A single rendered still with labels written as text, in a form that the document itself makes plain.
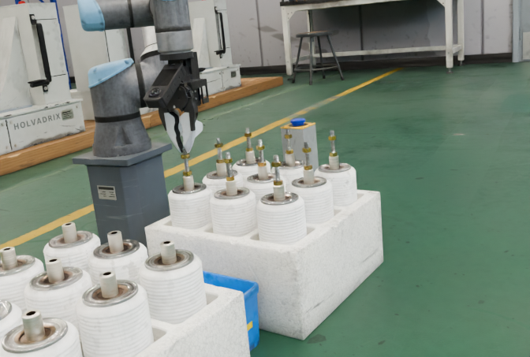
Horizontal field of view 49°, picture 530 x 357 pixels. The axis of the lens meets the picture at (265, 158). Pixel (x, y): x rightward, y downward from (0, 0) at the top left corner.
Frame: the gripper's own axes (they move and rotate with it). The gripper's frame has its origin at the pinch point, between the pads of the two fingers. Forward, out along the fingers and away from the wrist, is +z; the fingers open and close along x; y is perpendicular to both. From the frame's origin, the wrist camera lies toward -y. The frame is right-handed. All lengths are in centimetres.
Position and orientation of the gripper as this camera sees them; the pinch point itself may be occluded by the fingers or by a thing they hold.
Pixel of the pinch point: (181, 147)
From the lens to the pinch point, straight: 125.5
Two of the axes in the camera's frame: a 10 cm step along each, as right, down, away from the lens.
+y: 4.6, -2.5, 8.5
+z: 0.9, 9.7, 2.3
